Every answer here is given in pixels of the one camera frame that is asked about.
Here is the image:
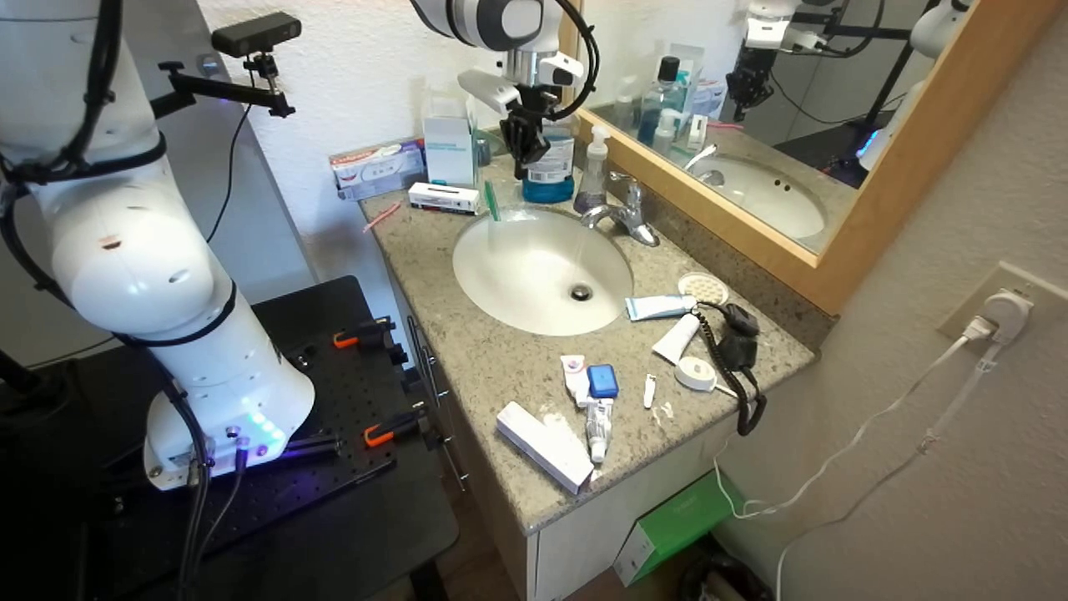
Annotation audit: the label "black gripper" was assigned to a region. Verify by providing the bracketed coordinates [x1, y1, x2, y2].
[498, 84, 562, 171]

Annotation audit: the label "chrome tap spout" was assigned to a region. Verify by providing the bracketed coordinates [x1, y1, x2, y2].
[574, 198, 663, 249]

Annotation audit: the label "blue mouthwash bottle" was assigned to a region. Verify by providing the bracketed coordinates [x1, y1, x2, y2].
[522, 115, 582, 208]

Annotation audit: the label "small white pump bottle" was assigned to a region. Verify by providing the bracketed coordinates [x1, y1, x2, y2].
[574, 124, 617, 210]

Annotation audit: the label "small white red box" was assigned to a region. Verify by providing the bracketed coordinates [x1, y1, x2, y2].
[405, 179, 484, 215]

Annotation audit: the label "white oval sink basin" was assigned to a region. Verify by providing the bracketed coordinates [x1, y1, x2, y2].
[451, 208, 638, 339]

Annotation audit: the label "toothpaste carton box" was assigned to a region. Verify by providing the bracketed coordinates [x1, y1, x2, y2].
[327, 135, 426, 204]

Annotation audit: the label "pink toothbrush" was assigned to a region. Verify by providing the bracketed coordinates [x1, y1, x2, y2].
[362, 201, 409, 238]

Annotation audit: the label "white squeeze tube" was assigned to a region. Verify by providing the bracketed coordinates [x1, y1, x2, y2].
[624, 289, 701, 322]

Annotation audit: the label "round beige soap dish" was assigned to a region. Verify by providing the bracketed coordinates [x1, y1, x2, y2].
[679, 270, 730, 306]

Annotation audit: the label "small white red tube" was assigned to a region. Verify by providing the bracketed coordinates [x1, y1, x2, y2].
[557, 350, 592, 407]

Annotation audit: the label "white flat tube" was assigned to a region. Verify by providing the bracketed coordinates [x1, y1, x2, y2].
[652, 309, 705, 367]

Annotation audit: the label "orange black clamp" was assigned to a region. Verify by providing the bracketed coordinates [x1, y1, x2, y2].
[362, 400, 440, 455]
[332, 317, 412, 367]

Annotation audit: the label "round white floss case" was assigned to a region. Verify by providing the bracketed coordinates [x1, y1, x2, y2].
[676, 353, 726, 394]

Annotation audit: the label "white toothpaste tube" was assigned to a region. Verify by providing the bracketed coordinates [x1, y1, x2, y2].
[582, 394, 617, 467]

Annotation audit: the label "long white box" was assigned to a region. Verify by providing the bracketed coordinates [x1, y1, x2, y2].
[490, 397, 599, 497]

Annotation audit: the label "wooden framed mirror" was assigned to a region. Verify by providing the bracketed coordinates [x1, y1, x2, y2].
[549, 0, 1068, 317]

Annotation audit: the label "white vanity cabinet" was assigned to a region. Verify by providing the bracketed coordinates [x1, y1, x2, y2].
[381, 245, 740, 601]

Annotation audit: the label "green cardboard box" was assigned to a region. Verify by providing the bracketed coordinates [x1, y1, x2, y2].
[610, 467, 748, 589]

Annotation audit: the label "black robot table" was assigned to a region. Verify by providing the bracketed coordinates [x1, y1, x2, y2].
[0, 273, 465, 601]

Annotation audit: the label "white plug adapter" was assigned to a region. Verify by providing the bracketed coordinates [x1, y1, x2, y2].
[963, 286, 1038, 347]

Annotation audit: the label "black corded appliance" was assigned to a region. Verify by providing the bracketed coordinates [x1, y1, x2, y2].
[696, 296, 772, 438]

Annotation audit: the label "black camera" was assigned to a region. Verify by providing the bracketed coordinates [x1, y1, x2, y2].
[207, 10, 304, 57]

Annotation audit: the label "black camera cable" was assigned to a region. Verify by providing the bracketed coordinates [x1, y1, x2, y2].
[205, 102, 254, 242]

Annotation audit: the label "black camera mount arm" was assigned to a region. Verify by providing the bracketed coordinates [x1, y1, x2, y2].
[148, 46, 302, 124]

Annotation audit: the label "white power cable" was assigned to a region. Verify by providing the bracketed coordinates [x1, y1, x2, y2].
[772, 342, 1004, 601]
[712, 326, 987, 523]

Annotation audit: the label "grey robot base cables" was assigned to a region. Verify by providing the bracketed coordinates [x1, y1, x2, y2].
[174, 441, 254, 601]

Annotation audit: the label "beige wall outlet plate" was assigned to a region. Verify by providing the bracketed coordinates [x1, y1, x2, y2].
[938, 259, 1068, 361]

